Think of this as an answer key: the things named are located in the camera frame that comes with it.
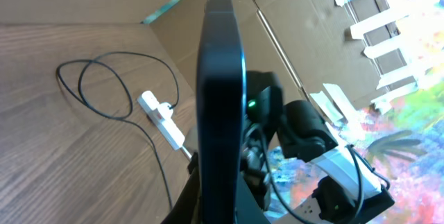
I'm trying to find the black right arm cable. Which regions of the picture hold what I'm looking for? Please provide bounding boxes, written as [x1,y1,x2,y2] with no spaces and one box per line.
[242,123,391,224]

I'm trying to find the white power strip cord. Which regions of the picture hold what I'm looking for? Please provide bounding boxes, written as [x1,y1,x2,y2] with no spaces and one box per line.
[180,146,194,161]

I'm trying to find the black USB-C charging cable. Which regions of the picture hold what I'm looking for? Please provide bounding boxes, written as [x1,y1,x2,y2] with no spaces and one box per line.
[55,51,180,211]

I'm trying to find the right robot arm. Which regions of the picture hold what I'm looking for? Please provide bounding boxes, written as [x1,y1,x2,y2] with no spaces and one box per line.
[241,71,395,223]

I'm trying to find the white power strip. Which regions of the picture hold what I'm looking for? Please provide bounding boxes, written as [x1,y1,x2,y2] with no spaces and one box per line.
[137,91,185,150]

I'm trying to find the blue Samsung Galaxy smartphone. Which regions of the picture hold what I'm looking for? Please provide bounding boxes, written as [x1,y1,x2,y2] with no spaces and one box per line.
[196,0,246,223]

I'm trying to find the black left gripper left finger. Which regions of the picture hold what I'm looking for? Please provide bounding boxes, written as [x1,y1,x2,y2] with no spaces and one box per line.
[162,153,200,224]

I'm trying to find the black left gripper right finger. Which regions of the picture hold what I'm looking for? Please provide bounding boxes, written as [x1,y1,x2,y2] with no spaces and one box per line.
[236,174,270,224]

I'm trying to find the white charger plug adapter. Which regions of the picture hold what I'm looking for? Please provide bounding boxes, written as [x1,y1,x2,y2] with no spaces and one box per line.
[153,102,173,121]

